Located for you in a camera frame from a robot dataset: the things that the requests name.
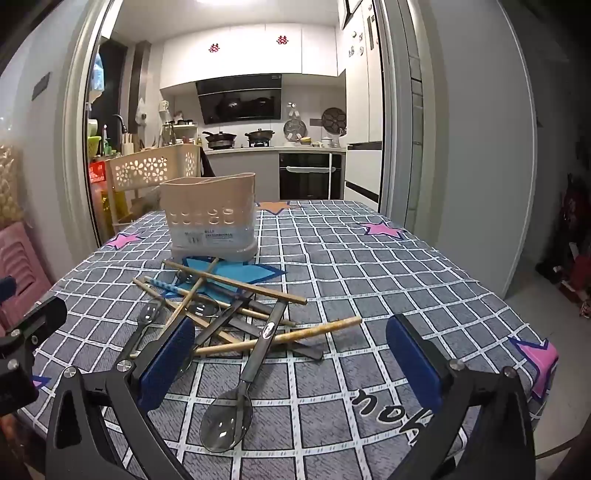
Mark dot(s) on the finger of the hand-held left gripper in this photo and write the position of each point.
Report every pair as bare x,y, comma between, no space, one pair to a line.
7,287
44,314

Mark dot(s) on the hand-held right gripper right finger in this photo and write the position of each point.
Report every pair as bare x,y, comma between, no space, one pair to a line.
411,364

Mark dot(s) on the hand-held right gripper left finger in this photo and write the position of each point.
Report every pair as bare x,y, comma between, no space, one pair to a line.
168,364

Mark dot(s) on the blue-patterned wooden chopstick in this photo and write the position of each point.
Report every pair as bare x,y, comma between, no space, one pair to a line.
161,284

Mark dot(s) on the beige plastic utensil holder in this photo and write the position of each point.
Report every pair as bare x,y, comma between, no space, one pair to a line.
207,207

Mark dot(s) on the stack of pink plastic stools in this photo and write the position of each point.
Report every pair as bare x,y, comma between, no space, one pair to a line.
23,258

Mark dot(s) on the grey checked star tablecloth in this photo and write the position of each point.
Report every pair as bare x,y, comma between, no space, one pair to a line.
369,277

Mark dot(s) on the clear bag of pale nuts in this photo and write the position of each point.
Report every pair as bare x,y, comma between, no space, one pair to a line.
9,184

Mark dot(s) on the red plastic basket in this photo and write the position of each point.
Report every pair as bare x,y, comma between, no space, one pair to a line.
98,171

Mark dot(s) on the green plastic basket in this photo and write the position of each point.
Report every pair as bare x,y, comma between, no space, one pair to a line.
93,146

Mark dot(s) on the green dish soap bottle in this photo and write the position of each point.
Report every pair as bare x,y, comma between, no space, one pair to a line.
108,146

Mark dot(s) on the beige flower-cutout trolley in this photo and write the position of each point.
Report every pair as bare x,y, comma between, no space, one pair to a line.
138,168

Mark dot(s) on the beige knife block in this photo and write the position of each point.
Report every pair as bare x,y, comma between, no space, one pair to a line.
128,146

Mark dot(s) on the curved kitchen faucet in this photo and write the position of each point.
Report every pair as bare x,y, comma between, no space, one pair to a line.
123,127

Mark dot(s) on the black hanging cloth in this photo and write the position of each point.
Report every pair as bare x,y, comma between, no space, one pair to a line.
207,164

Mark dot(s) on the black built-in oven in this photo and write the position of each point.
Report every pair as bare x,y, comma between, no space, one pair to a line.
307,177

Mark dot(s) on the white hanging plastic bag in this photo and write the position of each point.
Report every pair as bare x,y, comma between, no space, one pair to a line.
141,115

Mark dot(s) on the dark red bag pile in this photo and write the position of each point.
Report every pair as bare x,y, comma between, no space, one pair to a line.
572,217

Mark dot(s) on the white spice rack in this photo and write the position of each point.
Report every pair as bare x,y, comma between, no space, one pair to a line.
182,134

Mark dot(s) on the blue plastic bag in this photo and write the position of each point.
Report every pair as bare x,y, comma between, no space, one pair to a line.
98,76

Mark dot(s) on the black wok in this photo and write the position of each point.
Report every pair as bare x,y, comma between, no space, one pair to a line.
220,138

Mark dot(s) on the dark lidded cooking pot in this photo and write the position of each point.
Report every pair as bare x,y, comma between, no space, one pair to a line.
259,136

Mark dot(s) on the round metal steamer plate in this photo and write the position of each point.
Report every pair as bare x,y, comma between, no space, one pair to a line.
294,129

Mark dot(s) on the black range hood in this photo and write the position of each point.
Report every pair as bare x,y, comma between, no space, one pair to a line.
240,99

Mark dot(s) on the white refrigerator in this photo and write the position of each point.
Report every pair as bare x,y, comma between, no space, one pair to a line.
362,92

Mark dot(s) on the red paper-cut sticker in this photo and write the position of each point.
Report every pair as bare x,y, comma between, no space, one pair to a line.
214,48
282,40

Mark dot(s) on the white upper kitchen cabinets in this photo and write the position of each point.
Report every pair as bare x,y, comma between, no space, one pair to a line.
240,50

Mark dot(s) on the dark wall switch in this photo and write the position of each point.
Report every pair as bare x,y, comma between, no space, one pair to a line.
41,86

